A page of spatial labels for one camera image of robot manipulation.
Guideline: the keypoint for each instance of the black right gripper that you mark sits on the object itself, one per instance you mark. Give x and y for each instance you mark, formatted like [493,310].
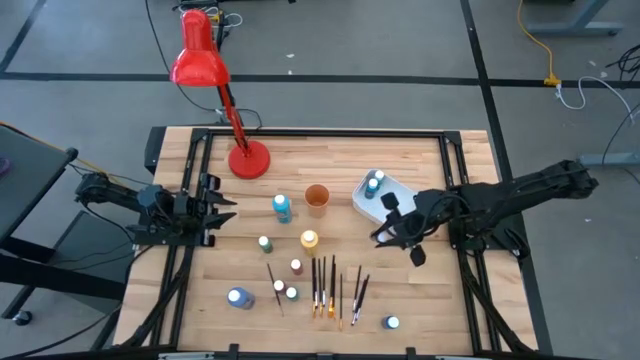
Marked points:
[430,217]

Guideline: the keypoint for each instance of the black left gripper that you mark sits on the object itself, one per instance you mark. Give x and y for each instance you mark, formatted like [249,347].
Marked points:
[190,215]

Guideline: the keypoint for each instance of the white plastic storage bin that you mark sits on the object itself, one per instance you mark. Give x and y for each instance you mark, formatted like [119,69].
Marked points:
[367,207]

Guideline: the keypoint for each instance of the small blue paint bottle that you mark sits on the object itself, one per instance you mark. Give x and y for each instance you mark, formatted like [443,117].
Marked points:
[391,322]
[379,175]

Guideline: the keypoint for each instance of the black paintbrush dark bristles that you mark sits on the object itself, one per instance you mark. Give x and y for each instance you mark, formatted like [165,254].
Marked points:
[357,287]
[365,285]
[356,316]

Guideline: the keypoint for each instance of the large sky blue paint bottle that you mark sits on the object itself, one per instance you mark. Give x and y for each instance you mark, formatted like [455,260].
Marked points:
[282,210]

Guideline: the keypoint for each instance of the thin black orange-tip paintbrush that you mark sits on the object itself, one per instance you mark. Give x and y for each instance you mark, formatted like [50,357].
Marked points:
[333,270]
[341,300]

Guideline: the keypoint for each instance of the large yellow paint bottle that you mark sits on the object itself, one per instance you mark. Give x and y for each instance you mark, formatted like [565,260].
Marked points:
[309,242]

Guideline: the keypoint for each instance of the small red-brown paint bottle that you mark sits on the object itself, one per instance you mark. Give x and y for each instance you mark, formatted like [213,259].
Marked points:
[296,266]

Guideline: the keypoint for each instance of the small brown paint bottle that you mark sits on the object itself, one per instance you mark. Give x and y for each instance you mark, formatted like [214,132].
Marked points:
[279,286]

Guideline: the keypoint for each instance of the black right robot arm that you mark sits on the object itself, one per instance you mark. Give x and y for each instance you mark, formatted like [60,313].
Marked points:
[525,190]

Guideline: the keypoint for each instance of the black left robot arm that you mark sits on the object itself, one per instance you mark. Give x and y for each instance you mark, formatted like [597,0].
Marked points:
[120,196]

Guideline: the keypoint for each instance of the black paintbrush silver ferrule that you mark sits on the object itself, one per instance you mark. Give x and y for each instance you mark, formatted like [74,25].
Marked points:
[324,275]
[314,280]

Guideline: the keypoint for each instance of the wide orange-bristle paintbrush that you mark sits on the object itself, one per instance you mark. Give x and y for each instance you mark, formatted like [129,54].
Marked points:
[331,290]

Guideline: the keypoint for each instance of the terracotta orange cup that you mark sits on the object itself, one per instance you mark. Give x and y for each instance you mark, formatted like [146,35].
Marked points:
[317,202]

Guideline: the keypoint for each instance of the red desk lamp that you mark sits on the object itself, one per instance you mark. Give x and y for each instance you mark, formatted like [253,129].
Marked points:
[200,60]

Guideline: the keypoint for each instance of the dark grey side table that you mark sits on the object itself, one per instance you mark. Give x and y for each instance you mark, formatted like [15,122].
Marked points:
[25,170]

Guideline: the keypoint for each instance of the grey metal floor foot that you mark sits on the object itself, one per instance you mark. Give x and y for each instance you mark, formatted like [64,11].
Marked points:
[607,160]

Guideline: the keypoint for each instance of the black table side bracket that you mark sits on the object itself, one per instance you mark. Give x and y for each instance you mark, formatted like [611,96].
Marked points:
[155,150]

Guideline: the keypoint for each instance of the black aluminium table frame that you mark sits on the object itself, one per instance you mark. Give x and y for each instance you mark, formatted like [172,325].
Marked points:
[325,133]

